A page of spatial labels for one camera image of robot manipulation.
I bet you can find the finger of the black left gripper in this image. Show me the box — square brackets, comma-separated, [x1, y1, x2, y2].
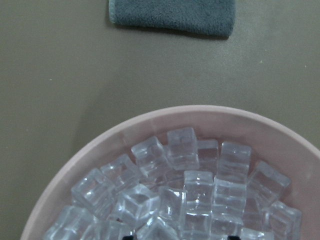
[227, 235, 241, 240]
[122, 235, 137, 240]

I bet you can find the clear ice cubes pile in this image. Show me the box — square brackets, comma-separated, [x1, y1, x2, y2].
[43, 127, 302, 240]

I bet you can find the pink bowl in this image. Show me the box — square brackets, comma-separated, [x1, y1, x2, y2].
[21, 105, 320, 240]

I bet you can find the dark grey folded cloth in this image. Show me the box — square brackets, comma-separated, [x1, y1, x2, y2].
[108, 0, 236, 38]

